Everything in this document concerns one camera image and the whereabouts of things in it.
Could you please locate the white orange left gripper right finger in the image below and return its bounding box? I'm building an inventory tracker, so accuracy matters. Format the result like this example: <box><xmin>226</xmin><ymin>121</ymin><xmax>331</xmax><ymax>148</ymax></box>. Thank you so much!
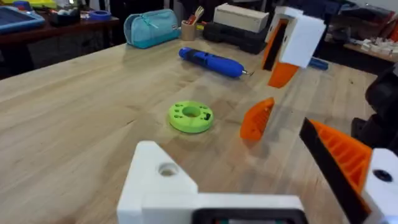
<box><xmin>298</xmin><ymin>117</ymin><xmax>398</xmax><ymax>224</ymax></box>

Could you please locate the finger of the white orange right gripper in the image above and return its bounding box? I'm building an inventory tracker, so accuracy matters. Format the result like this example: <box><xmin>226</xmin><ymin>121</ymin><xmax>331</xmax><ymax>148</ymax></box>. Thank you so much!
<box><xmin>267</xmin><ymin>14</ymin><xmax>326</xmax><ymax>89</ymax></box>
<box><xmin>262</xmin><ymin>6</ymin><xmax>304</xmax><ymax>71</ymax></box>

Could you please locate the bare white left gripper left finger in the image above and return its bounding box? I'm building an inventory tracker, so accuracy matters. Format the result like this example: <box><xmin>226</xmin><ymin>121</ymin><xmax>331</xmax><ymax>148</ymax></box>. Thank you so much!
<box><xmin>116</xmin><ymin>141</ymin><xmax>199</xmax><ymax>224</ymax></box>

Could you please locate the blue electric screwdriver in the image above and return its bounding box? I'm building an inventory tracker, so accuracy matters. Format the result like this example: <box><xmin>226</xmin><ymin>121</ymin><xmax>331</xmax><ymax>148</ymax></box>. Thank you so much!
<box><xmin>178</xmin><ymin>46</ymin><xmax>254</xmax><ymax>79</ymax></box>

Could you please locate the black tool case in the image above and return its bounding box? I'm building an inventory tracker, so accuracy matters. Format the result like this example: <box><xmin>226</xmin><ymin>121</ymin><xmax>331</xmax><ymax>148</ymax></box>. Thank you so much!
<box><xmin>202</xmin><ymin>22</ymin><xmax>270</xmax><ymax>55</ymax></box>

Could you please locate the beige box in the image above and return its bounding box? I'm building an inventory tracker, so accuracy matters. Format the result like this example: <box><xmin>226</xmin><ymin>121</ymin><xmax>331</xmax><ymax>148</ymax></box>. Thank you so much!
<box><xmin>213</xmin><ymin>2</ymin><xmax>270</xmax><ymax>34</ymax></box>

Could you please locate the green disc with holes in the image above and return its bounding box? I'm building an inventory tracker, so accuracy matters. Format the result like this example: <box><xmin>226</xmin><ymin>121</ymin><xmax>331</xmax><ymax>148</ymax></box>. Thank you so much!
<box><xmin>167</xmin><ymin>100</ymin><xmax>215</xmax><ymax>134</ymax></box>

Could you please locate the heap of white parts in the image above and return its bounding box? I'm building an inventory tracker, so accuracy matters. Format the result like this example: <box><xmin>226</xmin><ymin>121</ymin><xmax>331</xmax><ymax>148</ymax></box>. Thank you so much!
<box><xmin>349</xmin><ymin>36</ymin><xmax>398</xmax><ymax>58</ymax></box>

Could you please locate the orange ribbed wedge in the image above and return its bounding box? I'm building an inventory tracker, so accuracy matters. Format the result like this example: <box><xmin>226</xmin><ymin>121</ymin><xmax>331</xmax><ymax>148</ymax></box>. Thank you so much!
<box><xmin>239</xmin><ymin>96</ymin><xmax>276</xmax><ymax>142</ymax></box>

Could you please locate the wooden cutlery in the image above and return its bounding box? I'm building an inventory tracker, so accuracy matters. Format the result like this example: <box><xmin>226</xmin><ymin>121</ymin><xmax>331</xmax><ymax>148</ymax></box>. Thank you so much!
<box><xmin>186</xmin><ymin>5</ymin><xmax>205</xmax><ymax>26</ymax></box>

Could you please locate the wooden cup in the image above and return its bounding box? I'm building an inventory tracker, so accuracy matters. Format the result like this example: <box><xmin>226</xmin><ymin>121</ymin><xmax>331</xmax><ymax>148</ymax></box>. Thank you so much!
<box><xmin>180</xmin><ymin>20</ymin><xmax>198</xmax><ymax>42</ymax></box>

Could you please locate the teal zip bag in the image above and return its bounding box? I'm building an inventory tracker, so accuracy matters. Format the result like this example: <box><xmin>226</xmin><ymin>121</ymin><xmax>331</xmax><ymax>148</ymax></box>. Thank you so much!
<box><xmin>123</xmin><ymin>8</ymin><xmax>182</xmax><ymax>50</ymax></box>

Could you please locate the dark wooden side table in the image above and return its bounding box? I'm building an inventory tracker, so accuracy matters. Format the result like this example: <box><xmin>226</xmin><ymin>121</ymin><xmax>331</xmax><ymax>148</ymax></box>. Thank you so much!
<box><xmin>0</xmin><ymin>15</ymin><xmax>121</xmax><ymax>80</ymax></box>

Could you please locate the blue tape roll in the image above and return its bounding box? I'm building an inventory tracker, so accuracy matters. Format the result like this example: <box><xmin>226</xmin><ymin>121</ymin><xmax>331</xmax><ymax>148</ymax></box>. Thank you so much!
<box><xmin>88</xmin><ymin>9</ymin><xmax>113</xmax><ymax>21</ymax></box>

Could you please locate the black bowl with items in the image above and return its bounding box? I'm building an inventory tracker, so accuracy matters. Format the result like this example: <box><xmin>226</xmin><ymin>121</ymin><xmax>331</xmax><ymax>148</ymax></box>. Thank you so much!
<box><xmin>49</xmin><ymin>7</ymin><xmax>82</xmax><ymax>27</ymax></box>

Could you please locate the blue tray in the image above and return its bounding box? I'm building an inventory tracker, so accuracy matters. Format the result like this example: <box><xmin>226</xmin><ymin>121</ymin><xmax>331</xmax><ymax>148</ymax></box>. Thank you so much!
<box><xmin>0</xmin><ymin>6</ymin><xmax>46</xmax><ymax>35</ymax></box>

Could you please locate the yellow board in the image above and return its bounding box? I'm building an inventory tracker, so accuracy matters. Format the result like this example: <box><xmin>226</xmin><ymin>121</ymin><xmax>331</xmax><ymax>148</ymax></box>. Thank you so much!
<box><xmin>0</xmin><ymin>0</ymin><xmax>58</xmax><ymax>9</ymax></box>

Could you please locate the blue tool handle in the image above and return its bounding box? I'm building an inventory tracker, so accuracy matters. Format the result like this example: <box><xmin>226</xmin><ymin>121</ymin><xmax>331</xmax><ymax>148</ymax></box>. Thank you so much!
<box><xmin>308</xmin><ymin>57</ymin><xmax>330</xmax><ymax>71</ymax></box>

